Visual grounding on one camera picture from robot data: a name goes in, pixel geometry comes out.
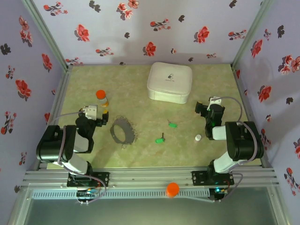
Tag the grey metal band keyring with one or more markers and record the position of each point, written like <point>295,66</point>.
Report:
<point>130,133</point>

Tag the small white cap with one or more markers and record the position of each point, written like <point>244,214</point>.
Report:
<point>198,137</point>

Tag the aluminium mounting rail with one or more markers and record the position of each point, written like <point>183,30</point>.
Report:
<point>150,174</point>

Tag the aluminium side rail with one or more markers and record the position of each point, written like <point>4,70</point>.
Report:
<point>61,93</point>
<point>242,93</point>

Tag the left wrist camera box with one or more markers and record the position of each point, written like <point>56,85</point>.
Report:
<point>90,112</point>

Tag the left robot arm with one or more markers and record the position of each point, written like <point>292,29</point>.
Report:
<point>47,145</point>

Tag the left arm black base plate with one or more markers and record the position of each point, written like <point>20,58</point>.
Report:
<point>103,179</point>

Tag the orange capped pill bottle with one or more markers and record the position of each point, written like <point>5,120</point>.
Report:
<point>101,95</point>

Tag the aluminium corner post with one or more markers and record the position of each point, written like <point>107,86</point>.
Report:
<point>250,35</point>
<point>48,35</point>

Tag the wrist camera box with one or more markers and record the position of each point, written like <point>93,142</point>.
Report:
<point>90,112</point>
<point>216,101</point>

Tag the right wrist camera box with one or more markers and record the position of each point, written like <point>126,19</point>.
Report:
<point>216,101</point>

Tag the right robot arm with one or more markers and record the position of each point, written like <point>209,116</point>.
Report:
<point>236,145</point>

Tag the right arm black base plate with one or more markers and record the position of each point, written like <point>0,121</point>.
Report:
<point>199,178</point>

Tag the white pill pouch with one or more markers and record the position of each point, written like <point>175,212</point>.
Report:
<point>170,79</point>

